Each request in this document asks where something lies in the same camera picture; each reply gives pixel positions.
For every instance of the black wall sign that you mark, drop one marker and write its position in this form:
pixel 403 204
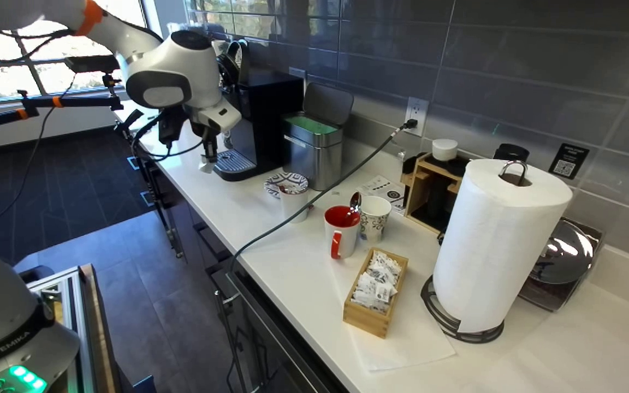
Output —
pixel 569 159

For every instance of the black coffee maker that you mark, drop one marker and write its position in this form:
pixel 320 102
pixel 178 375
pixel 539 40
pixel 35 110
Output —
pixel 256 143

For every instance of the red and white mug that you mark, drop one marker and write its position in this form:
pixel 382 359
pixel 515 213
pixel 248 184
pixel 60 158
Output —
pixel 341 229

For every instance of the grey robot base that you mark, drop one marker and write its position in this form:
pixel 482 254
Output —
pixel 32 348

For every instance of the small white cup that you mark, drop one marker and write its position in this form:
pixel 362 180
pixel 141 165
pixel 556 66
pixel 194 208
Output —
pixel 443 149

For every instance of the white paper cup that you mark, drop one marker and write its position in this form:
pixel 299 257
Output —
pixel 374 215

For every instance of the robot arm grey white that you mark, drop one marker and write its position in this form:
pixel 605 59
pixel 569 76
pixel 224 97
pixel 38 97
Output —
pixel 175 75

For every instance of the black orange boom rod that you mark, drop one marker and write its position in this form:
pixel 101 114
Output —
pixel 28 107

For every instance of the black camera on tripod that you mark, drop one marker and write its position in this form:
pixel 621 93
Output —
pixel 104 64

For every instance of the white wall outlet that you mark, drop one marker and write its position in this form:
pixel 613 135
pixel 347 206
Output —
pixel 416 115

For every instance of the blue patterned paper plate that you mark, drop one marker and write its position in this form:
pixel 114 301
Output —
pixel 286 184

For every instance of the black paper towel holder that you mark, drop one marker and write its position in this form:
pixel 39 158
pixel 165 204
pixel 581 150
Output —
pixel 481 262

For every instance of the wooden condiment organizer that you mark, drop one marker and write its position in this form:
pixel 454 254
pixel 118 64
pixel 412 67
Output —
pixel 431 188

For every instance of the wooden box of sugar packets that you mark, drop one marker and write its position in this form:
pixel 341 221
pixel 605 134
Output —
pixel 371 298

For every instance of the white paper towel roll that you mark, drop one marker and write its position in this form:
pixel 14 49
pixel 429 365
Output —
pixel 543 204

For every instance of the aluminium frame cart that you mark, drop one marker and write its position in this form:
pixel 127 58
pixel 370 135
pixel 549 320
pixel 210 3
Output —
pixel 74 298

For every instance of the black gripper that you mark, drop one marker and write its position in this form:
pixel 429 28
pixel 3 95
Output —
pixel 171 122

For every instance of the metal spoon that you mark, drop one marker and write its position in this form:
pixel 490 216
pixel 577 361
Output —
pixel 355 201

